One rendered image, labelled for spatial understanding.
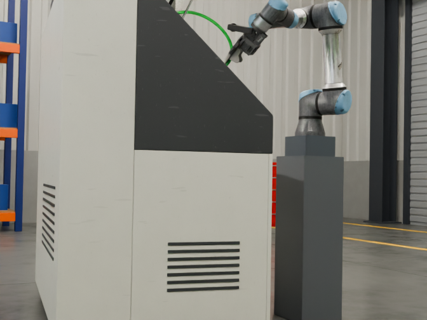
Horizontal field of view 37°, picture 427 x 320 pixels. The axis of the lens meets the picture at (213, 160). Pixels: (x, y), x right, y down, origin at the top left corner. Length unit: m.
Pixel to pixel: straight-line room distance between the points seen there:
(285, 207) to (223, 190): 0.68
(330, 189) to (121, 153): 1.15
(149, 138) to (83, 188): 0.32
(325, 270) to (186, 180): 0.97
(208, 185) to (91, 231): 0.49
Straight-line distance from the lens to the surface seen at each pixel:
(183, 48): 2.57
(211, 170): 2.56
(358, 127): 11.48
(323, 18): 3.15
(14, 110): 8.07
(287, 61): 11.17
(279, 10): 2.76
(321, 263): 3.16
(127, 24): 2.54
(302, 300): 3.12
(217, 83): 2.59
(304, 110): 3.20
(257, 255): 2.65
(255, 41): 2.79
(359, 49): 11.66
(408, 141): 10.40
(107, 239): 2.48
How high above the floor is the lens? 0.69
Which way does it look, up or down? 1 degrees up
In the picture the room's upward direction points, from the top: 1 degrees clockwise
